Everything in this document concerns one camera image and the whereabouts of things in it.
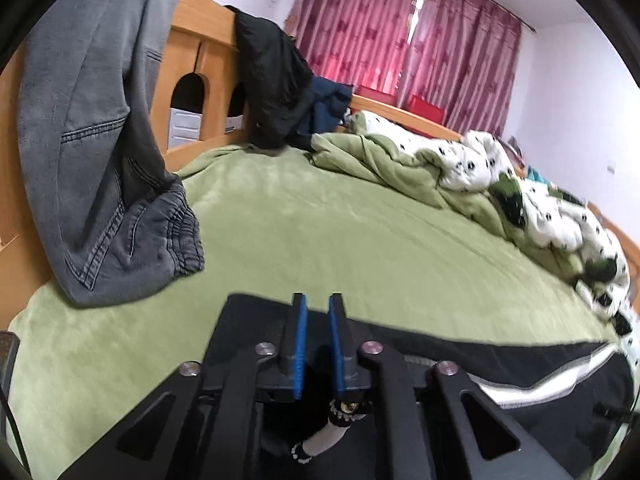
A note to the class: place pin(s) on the dark device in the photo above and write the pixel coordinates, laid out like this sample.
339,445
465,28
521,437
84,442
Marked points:
7,360

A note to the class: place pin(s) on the grey denim pants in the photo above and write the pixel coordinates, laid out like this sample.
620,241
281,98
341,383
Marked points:
90,160

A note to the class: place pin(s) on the teal object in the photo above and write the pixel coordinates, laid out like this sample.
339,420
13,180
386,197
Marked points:
537,175

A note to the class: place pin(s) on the black pants with white stripe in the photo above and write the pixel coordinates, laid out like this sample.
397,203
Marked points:
550,410

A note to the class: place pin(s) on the wooden bed frame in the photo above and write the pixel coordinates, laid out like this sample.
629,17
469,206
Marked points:
210,25

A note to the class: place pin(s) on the white floral quilt green lining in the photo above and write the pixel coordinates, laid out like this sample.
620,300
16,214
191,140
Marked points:
465,165

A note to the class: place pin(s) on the red box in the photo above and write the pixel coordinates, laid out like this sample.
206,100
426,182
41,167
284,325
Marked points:
426,109
377,95

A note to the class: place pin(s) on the white storage box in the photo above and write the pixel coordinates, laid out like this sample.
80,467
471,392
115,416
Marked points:
235,124
184,127

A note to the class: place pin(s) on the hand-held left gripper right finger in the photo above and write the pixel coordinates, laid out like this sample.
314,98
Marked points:
336,352

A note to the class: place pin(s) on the black jacket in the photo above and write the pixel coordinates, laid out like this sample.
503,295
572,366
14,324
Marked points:
272,75

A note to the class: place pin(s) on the green bed sheet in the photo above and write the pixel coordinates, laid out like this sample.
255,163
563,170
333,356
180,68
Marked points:
325,240

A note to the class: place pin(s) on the red patterned curtain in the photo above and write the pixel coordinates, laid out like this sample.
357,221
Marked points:
360,25

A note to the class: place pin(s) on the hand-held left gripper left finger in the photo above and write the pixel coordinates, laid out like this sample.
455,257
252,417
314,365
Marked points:
300,347

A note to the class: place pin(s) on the navy blue garment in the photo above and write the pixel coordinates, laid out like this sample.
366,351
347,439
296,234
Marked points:
325,105

